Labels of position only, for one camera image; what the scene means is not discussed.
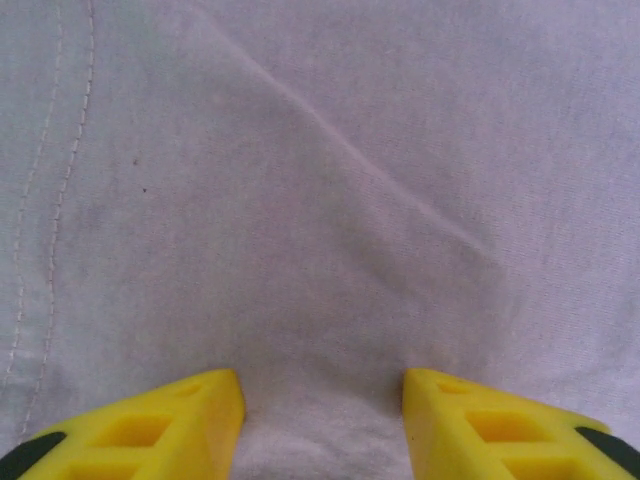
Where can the purple t-shirt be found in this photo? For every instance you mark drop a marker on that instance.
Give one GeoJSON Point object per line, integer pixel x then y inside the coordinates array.
{"type": "Point", "coordinates": [320, 175]}

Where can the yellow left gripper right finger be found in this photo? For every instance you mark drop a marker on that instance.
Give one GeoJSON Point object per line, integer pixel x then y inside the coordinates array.
{"type": "Point", "coordinates": [500, 440]}

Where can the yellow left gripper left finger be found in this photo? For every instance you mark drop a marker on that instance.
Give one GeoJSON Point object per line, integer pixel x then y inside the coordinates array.
{"type": "Point", "coordinates": [150, 440]}

